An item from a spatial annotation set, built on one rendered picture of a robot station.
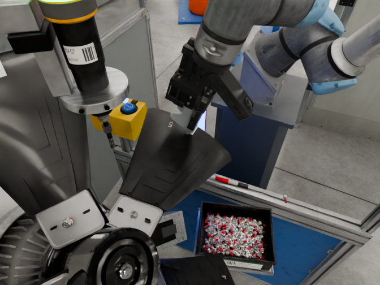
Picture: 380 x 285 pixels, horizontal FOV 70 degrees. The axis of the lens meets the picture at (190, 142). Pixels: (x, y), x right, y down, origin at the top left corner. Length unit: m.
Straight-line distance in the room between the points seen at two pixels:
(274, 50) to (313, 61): 0.14
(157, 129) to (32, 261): 0.33
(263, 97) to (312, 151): 1.42
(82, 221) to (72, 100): 0.22
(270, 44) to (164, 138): 0.52
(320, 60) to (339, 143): 1.71
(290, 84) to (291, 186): 1.07
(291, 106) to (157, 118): 0.57
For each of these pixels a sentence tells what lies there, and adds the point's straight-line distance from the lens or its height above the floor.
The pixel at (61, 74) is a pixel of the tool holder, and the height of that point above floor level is 1.49.
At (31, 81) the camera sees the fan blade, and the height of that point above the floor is 1.40.
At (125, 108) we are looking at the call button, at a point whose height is 1.08.
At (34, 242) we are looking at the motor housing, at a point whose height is 1.19.
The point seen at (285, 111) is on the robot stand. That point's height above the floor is 1.00.
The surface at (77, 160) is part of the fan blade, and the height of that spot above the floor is 1.32.
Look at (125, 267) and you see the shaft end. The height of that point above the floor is 1.23.
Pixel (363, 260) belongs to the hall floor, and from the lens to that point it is 2.00.
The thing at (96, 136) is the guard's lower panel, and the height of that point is 0.54.
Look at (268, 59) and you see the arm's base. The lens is 0.95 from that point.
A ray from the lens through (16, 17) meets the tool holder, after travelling 0.26.
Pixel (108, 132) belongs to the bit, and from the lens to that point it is 0.34.
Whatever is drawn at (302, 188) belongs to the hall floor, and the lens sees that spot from 2.11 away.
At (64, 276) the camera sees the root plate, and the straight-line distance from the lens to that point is 0.43.
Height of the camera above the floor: 1.63
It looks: 47 degrees down
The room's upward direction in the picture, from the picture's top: straight up
